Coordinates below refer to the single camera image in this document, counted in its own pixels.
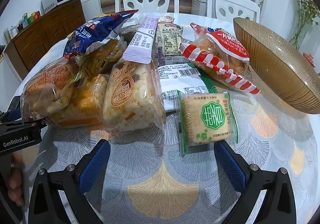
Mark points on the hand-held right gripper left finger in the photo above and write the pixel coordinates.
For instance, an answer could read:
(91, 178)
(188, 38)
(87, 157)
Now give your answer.
(96, 162)

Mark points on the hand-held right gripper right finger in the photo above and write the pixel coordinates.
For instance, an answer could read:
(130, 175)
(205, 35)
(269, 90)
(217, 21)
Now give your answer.
(230, 166)

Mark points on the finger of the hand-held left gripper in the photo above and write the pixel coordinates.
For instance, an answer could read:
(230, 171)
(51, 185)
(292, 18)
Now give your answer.
(13, 115)
(32, 123)

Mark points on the orange patterned bread packet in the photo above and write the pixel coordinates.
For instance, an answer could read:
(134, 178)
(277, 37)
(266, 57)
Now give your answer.
(47, 83)

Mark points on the green square cracker packet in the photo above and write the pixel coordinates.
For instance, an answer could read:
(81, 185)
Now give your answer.
(207, 118)

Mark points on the yellow pastry packet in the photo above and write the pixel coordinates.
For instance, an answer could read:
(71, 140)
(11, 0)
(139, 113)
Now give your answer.
(85, 100)

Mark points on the clear pastry packet purple top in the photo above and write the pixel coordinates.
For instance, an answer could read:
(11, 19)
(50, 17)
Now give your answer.
(130, 93)

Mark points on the white green packet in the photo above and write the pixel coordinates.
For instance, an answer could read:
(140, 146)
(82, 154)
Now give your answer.
(175, 78)

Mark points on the clear round biscuit bag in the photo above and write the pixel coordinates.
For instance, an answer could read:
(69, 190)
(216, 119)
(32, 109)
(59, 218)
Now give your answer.
(107, 51)

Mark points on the wicker basket of snacks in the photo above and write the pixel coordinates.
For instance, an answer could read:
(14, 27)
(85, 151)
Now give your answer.
(275, 71)

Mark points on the blue snack bag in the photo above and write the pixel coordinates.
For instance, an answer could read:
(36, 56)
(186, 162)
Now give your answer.
(95, 31)

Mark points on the red striped snack packet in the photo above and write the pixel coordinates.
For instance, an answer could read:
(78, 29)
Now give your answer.
(220, 53)

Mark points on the grey purple printed packet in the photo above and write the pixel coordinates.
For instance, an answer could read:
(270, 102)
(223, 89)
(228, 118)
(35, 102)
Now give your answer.
(167, 43)

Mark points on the person's left hand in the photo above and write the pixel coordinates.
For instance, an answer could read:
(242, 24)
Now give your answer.
(15, 181)

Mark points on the black phone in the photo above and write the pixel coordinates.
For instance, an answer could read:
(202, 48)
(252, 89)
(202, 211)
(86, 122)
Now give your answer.
(14, 104)

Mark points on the brown wooden sideboard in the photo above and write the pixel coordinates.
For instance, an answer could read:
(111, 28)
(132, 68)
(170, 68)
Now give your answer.
(45, 36)

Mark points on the green box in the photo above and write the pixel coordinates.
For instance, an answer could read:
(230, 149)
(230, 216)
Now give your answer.
(30, 18)

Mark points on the orange box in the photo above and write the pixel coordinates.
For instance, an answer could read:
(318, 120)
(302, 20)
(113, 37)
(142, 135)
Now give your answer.
(36, 15)

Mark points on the white countertop appliance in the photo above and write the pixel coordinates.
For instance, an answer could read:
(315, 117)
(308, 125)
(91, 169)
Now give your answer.
(48, 2)

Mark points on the red ornament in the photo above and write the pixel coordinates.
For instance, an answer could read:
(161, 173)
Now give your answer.
(309, 59)

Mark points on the tall green plant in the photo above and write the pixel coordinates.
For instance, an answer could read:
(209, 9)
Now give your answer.
(303, 11)

